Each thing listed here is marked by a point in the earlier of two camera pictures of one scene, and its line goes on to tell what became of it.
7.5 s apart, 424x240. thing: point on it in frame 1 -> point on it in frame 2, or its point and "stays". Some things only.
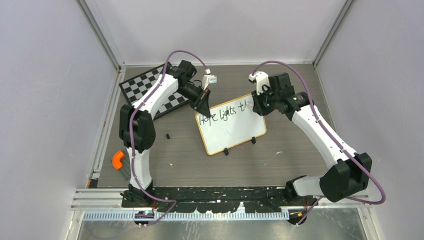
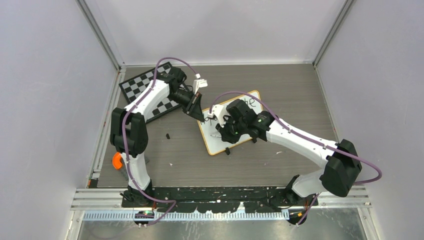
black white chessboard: [132, 87] stays
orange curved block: [116, 159] stays
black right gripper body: [266, 101] -> [232, 130]
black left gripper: [204, 107] -> [194, 109]
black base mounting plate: [260, 199] stays
